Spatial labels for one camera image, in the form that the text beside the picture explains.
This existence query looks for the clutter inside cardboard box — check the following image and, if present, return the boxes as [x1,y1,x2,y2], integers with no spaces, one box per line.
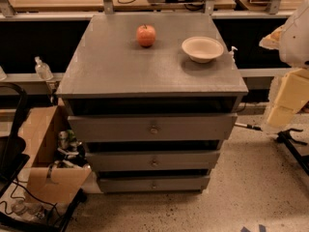
[54,130,88,168]

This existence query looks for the grey drawer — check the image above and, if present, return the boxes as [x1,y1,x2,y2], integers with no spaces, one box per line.
[69,113,237,142]
[86,151,219,171]
[98,176,210,193]

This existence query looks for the black floor cable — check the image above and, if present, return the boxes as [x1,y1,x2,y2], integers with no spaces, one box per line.
[0,177,66,227]

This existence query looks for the grey bottom drawer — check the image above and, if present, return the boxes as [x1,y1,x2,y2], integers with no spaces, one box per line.
[98,176,210,193]

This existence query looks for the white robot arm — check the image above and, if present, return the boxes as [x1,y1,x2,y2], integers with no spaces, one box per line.
[260,0,309,131]

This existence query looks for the black stand with metal pole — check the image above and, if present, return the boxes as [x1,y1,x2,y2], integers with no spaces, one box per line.
[234,122,309,176]

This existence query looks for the black chair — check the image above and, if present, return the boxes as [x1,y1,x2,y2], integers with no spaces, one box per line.
[0,82,30,197]

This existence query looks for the clear sanitizer bottle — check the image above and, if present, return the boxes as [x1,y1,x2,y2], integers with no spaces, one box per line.
[35,56,53,81]

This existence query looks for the small white pump bottle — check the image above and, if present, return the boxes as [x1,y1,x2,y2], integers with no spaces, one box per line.
[229,45,238,63]

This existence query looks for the grey top drawer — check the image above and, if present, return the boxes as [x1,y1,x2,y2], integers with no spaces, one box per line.
[69,113,237,142]

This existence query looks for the white paper bowl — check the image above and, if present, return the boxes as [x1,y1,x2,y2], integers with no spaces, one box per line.
[182,37,224,64]

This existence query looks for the grey wooden drawer cabinet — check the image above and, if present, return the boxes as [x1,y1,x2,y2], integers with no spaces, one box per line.
[57,13,247,181]

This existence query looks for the brown cardboard box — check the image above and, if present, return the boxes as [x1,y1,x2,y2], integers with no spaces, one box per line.
[19,106,91,204]

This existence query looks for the grey middle drawer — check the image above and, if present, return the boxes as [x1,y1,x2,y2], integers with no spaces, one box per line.
[86,151,219,171]

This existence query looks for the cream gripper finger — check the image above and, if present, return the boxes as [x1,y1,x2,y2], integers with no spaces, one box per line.
[266,106,295,128]

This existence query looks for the red apple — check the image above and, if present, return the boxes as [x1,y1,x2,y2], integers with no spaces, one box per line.
[136,24,156,47]

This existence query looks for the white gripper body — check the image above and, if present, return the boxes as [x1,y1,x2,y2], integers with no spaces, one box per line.
[275,69,309,112]

